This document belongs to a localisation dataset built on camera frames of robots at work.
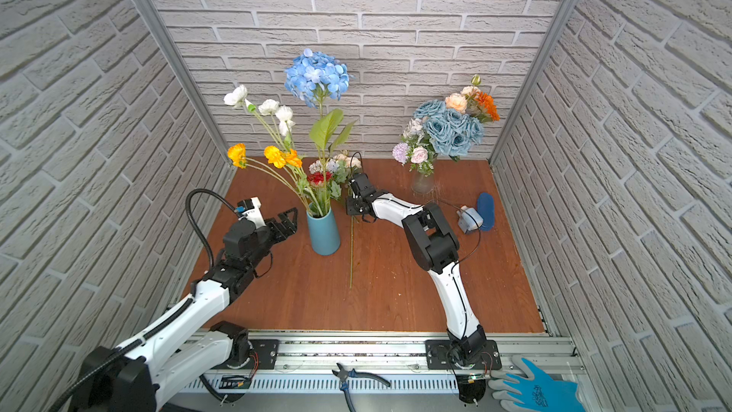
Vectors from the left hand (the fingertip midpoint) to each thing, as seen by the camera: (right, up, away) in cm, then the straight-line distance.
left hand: (293, 209), depth 81 cm
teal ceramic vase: (+9, -8, +3) cm, 12 cm away
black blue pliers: (+16, -41, -11) cm, 46 cm away
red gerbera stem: (+10, +9, -6) cm, 15 cm away
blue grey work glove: (+63, -44, -13) cm, 78 cm away
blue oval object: (+65, -2, +21) cm, 68 cm away
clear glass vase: (+42, +7, +25) cm, 49 cm away
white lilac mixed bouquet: (+37, +19, +6) cm, 42 cm away
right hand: (+17, 0, +23) cm, 29 cm away
